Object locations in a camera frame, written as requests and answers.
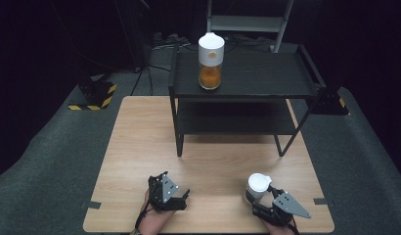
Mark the orange spice jar white lid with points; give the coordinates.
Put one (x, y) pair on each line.
(211, 62)

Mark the yellow-black striped stand base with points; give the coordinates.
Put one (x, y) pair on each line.
(97, 94)
(329, 103)

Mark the grey tape strip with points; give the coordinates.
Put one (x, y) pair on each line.
(91, 205)
(323, 201)

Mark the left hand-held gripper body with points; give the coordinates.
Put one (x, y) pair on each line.
(166, 192)

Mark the power strip with plugs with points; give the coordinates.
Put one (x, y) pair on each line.
(169, 40)

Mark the pale spice jar white lid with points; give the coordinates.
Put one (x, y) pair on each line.
(258, 186)

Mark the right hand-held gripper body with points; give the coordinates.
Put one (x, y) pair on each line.
(283, 207)

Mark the person's right hand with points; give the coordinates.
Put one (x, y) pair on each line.
(278, 229)

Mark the grey metal stand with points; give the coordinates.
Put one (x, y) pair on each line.
(245, 23)

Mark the black two-tier shelf rack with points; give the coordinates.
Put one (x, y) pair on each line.
(254, 76)

